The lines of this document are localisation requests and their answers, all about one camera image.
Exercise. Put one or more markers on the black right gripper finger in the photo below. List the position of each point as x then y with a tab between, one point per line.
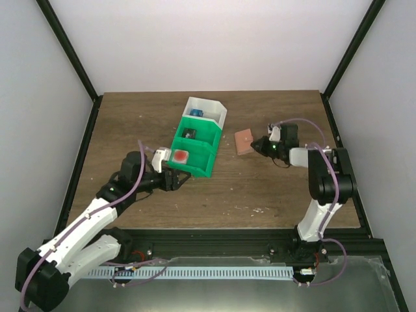
263	150
261	143

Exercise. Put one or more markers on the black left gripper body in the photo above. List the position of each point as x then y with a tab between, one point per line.
143	185

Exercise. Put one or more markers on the red white card stack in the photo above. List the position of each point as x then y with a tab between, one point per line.
180	156

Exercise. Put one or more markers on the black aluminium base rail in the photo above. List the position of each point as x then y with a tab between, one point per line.
279	245

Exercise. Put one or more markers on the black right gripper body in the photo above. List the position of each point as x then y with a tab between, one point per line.
280	146

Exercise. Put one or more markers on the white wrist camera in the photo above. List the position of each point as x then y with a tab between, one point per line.
161	155
273	132

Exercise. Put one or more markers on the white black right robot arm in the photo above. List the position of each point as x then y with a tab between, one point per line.
331	181

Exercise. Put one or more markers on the green plastic bin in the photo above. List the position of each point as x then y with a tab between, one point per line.
207	132
201	157

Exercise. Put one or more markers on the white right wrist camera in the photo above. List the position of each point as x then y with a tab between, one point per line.
273	132

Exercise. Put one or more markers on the black right frame post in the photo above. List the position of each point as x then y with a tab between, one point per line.
358	37

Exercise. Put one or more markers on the white plastic bin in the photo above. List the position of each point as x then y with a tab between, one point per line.
213	110

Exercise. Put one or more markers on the blue card stack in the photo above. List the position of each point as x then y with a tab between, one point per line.
196	113

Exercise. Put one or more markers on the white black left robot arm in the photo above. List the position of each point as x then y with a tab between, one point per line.
44	276

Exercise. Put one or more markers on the black VIP card stack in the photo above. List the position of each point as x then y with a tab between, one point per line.
189	133

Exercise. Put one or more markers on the black frame post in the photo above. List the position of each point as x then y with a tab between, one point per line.
358	37
51	17

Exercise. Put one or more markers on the green middle plastic bin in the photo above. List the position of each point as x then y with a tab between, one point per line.
207	132

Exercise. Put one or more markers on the black left frame post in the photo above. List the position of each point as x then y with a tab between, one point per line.
51	17

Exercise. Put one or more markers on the light blue slotted cable duct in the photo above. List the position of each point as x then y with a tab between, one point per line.
194	273

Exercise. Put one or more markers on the green front plastic bin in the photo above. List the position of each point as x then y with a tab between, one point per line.
201	157

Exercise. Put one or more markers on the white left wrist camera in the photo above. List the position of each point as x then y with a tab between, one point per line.
161	155

